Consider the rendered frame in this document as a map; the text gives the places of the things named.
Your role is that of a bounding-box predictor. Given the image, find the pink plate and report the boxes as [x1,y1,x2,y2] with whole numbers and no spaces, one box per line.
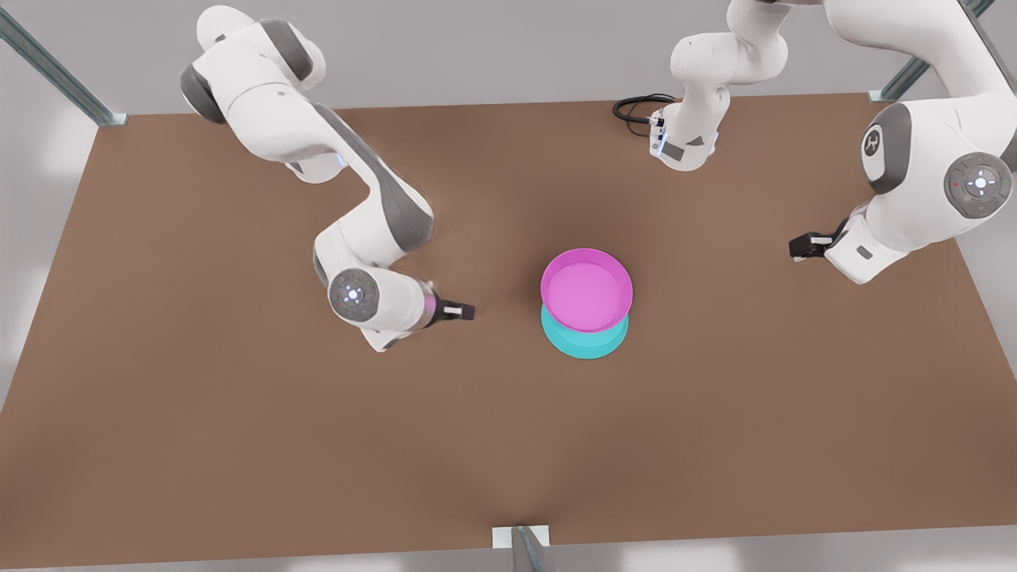
[540,248,635,334]

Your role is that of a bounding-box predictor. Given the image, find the blue plate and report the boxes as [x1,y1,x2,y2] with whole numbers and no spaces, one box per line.
[541,304,630,361]

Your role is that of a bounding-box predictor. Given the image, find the silver frame post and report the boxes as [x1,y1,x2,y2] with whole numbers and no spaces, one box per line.
[492,525,551,572]
[868,0,996,103]
[0,8,128,127]

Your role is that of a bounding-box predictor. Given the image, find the black cable loop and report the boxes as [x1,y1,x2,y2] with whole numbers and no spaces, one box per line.
[613,94,677,138]

